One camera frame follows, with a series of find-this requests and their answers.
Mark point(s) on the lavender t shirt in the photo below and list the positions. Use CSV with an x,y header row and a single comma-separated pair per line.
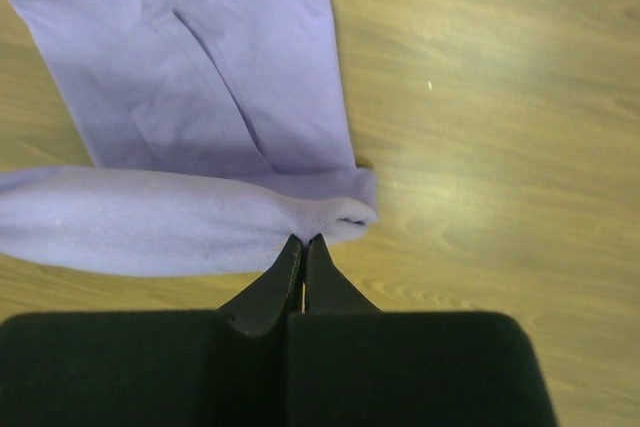
x,y
216,128

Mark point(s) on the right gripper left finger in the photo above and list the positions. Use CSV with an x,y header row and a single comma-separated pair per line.
x,y
221,367

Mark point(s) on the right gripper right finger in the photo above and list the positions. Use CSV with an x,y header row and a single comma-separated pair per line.
x,y
350,364

